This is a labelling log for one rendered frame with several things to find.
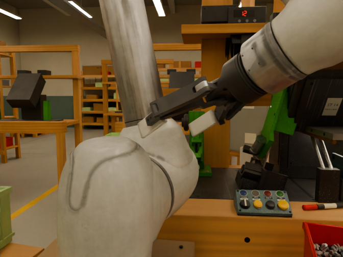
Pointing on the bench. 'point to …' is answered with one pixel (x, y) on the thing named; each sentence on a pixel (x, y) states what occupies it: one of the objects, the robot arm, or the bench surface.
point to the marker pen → (322, 206)
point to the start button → (283, 204)
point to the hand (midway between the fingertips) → (171, 128)
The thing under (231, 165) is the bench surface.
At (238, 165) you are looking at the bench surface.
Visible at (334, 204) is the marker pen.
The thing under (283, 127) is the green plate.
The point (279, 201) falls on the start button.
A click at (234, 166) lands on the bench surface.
